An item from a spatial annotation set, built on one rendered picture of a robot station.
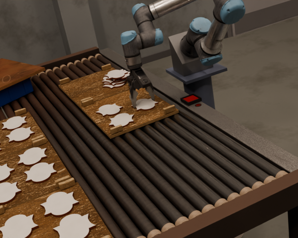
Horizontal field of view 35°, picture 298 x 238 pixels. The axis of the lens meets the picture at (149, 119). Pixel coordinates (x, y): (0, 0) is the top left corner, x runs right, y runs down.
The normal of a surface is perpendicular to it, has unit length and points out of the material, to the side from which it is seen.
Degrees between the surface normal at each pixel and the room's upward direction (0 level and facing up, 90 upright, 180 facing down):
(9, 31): 90
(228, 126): 0
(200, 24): 37
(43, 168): 0
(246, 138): 0
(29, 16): 90
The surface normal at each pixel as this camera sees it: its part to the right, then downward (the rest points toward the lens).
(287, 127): -0.18, -0.88
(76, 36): 0.40, 0.35
